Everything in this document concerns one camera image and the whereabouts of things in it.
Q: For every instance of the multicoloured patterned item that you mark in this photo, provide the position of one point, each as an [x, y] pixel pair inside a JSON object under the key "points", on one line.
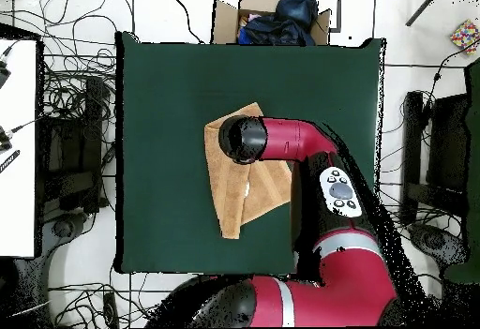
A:
{"points": [[465, 36]]}

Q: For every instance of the brown cardboard box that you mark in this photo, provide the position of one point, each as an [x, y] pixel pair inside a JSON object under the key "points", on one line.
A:
{"points": [[225, 21]]}

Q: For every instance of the dark rectangular frame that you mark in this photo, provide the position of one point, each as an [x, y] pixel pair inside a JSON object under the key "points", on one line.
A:
{"points": [[339, 10]]}

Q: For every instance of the dark green table cloth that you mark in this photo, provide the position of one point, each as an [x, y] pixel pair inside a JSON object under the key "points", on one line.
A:
{"points": [[168, 81]]}

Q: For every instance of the white desk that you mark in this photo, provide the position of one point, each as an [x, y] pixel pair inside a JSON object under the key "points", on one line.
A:
{"points": [[17, 156]]}

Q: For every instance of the black device on desk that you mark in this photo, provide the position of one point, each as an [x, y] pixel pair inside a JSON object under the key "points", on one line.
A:
{"points": [[3, 74]]}

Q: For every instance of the dark slanted rod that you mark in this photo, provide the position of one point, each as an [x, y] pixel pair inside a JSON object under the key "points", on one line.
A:
{"points": [[425, 5]]}

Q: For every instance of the black frame stand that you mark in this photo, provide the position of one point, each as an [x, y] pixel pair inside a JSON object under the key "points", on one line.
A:
{"points": [[446, 141], [71, 156]]}

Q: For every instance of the black power strip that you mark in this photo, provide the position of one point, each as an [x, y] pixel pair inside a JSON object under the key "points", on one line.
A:
{"points": [[110, 310]]}

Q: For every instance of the grey round stand base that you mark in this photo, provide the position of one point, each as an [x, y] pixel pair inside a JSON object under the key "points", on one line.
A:
{"points": [[62, 227], [435, 241]]}

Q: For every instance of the dark blue clothing pile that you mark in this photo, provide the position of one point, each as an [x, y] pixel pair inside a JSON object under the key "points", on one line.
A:
{"points": [[281, 25]]}

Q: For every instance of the tan terry towel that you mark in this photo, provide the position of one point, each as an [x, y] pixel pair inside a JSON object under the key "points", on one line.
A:
{"points": [[232, 194]]}

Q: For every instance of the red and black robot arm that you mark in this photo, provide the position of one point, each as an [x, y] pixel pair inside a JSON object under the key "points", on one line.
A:
{"points": [[292, 141]]}

